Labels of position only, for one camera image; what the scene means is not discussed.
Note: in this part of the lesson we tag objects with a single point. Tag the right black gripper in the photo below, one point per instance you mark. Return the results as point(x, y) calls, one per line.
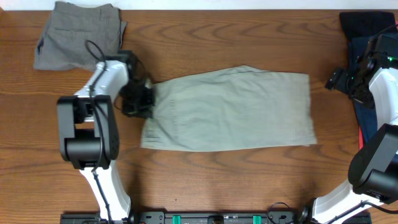
point(337, 80)

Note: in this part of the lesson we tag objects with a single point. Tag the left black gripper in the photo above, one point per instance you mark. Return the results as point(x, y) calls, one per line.
point(144, 101)

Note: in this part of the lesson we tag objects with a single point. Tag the khaki green shorts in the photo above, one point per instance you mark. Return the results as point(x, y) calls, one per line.
point(231, 109)

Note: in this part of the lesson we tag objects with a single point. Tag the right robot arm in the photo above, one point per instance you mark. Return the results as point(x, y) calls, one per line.
point(372, 174)

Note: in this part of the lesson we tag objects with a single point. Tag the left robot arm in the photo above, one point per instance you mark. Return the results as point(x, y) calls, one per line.
point(89, 137)

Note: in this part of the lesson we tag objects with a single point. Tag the navy blue folded garment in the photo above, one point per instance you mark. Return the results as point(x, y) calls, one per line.
point(366, 117)

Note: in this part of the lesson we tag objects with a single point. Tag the red folded garment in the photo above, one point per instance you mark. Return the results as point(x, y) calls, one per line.
point(360, 138)

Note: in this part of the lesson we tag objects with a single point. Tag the black folded garment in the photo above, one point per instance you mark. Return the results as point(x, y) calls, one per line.
point(367, 23)

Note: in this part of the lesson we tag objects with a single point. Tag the folded grey shorts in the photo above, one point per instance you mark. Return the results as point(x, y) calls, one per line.
point(61, 45)

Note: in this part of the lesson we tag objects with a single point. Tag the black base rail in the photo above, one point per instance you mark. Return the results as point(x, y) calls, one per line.
point(203, 218)

